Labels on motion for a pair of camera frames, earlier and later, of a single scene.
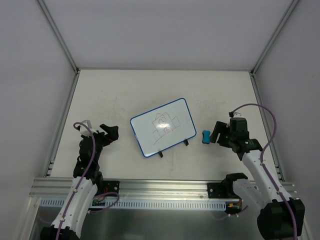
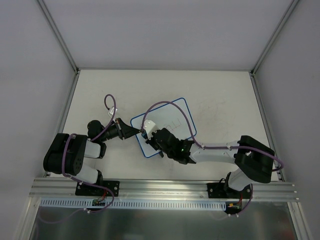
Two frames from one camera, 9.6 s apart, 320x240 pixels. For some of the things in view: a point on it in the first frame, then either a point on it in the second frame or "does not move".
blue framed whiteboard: [163, 127] does not move
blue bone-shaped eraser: [206, 138] → [144, 135]
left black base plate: [104, 186] does not move
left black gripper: [102, 136] → [120, 128]
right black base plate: [221, 190] does not move
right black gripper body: [222, 136] → [153, 142]
